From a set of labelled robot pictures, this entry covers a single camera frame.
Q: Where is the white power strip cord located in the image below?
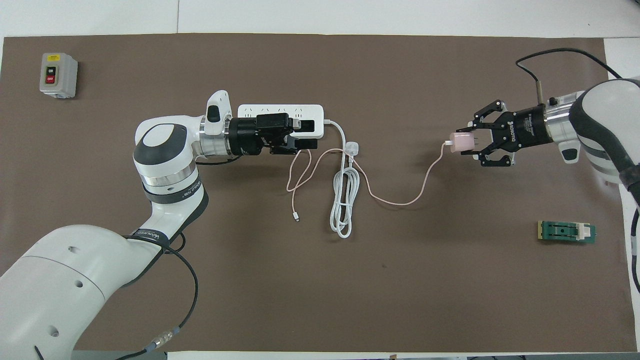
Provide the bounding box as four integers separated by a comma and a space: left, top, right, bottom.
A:
323, 118, 361, 239

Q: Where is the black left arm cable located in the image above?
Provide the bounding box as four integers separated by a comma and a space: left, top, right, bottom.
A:
116, 154, 243, 360

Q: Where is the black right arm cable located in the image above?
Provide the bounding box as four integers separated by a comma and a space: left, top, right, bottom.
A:
516, 48, 640, 293

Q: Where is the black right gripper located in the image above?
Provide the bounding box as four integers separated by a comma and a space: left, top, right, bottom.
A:
467, 99, 553, 167

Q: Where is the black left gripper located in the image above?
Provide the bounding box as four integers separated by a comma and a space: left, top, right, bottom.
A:
223, 113, 320, 157

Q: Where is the pink charging cable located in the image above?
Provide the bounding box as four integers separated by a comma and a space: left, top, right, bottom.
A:
286, 141, 453, 222

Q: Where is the grey on-off switch box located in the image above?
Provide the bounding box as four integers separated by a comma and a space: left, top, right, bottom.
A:
39, 52, 79, 99

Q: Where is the pink charger adapter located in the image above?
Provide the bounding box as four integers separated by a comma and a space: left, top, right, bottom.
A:
448, 131, 476, 154

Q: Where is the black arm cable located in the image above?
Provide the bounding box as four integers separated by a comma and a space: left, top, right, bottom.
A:
116, 154, 243, 360
516, 48, 640, 293

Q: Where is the white power strip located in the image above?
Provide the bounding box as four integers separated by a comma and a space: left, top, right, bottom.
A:
237, 104, 325, 140

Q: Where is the brown table mat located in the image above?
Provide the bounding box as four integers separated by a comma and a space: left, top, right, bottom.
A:
0, 33, 638, 353

